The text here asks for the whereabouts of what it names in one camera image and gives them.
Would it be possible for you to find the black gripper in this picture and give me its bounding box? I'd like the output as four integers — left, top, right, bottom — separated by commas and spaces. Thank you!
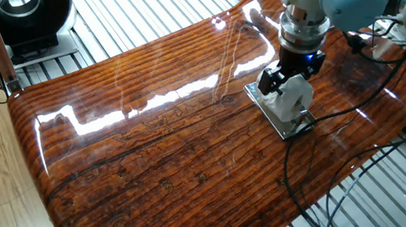
256, 42, 327, 104

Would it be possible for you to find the white towel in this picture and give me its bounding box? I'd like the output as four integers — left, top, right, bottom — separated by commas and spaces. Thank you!
251, 58, 318, 127

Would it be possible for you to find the chrome toilet paper holder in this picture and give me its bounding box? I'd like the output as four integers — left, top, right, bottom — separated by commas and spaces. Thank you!
237, 80, 322, 145

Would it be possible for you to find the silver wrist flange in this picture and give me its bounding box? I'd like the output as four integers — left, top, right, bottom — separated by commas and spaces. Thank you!
274, 3, 333, 58

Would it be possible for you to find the aluminium plate with holes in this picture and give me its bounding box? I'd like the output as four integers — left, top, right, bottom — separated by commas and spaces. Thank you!
368, 16, 406, 46

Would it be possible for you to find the glossy wood-grain mat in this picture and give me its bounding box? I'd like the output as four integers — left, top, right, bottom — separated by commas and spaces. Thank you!
0, 0, 406, 227

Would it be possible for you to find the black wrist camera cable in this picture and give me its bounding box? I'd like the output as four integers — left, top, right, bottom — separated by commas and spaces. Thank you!
337, 9, 406, 68

